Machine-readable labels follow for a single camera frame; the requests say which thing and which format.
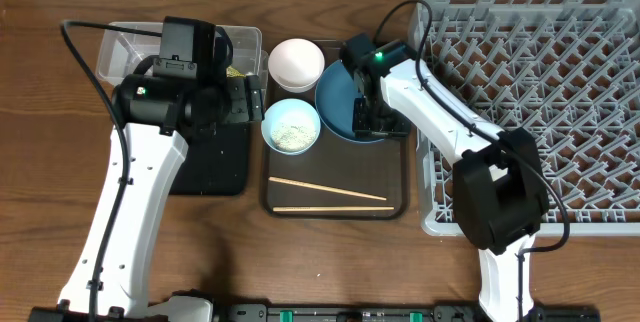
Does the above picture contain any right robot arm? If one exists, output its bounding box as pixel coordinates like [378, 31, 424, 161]
[340, 34, 549, 321]

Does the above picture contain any pink bowl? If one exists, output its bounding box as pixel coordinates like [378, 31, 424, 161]
[268, 38, 325, 93]

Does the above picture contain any brown serving tray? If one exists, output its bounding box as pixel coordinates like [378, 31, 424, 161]
[260, 123, 409, 220]

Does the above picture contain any dark blue plate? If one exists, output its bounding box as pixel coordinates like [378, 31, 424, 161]
[315, 60, 382, 144]

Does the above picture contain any black tray bin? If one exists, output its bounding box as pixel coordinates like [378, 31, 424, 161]
[170, 124, 251, 196]

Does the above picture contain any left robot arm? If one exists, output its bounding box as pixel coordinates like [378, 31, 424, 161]
[29, 74, 266, 321]

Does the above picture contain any light blue bowl with rice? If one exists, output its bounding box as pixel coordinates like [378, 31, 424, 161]
[261, 98, 321, 155]

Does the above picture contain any upper wooden chopstick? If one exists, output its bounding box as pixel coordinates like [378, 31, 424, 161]
[268, 176, 387, 201]

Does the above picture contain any clear plastic bin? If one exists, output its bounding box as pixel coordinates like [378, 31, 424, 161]
[96, 22, 268, 105]

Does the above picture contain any yellow snack wrapper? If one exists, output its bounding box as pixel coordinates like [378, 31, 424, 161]
[226, 66, 245, 78]

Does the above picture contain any grey dishwasher rack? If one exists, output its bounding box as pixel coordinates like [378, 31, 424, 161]
[409, 0, 639, 236]

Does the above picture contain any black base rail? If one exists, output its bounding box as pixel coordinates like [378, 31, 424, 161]
[26, 304, 602, 322]

